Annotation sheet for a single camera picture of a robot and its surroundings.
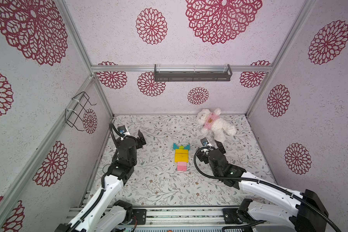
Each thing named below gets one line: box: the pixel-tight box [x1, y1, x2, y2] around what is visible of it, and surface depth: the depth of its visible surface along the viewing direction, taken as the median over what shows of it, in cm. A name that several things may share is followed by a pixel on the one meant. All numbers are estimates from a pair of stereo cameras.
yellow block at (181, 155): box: [174, 153, 189, 159], surface depth 98 cm
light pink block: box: [177, 161, 188, 169], surface depth 94 cm
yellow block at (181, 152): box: [174, 148, 189, 156], surface depth 99 cm
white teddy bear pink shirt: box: [196, 108, 237, 143], surface depth 108 cm
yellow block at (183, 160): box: [174, 158, 189, 163], surface depth 96 cm
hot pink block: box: [176, 165, 188, 171], surface depth 92 cm
